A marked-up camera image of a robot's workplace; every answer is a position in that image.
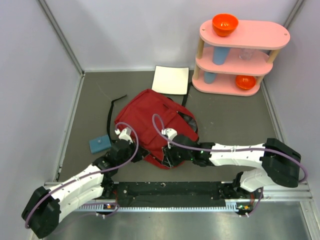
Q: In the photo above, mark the blue cup shelf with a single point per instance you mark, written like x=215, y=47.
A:
x=209, y=77
x=220, y=54

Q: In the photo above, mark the pink three-tier shelf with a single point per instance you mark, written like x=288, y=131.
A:
x=237, y=63

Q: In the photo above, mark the orange bowl bottom shelf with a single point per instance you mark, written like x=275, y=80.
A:
x=245, y=82

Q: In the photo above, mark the blue snap wallet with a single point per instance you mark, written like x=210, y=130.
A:
x=99, y=144

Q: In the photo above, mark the orange bowl shelf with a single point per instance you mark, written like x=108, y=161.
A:
x=245, y=82
x=224, y=24

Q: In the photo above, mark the clear glass cup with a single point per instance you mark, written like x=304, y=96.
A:
x=246, y=53

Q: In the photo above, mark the red student backpack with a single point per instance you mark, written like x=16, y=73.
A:
x=152, y=148

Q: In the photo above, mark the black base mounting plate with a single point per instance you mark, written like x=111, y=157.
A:
x=175, y=194

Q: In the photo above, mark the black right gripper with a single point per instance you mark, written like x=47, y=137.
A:
x=168, y=159

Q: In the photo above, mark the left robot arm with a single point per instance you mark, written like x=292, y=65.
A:
x=47, y=207

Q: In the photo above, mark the blue cup middle shelf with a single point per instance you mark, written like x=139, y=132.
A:
x=220, y=54

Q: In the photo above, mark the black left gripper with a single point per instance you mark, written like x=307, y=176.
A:
x=141, y=153

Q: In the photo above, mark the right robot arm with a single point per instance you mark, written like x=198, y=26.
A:
x=271, y=163

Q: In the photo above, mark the orange bowl top shelf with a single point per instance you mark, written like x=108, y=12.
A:
x=224, y=24

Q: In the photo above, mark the blue cup bottom shelf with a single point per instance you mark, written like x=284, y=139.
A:
x=209, y=77

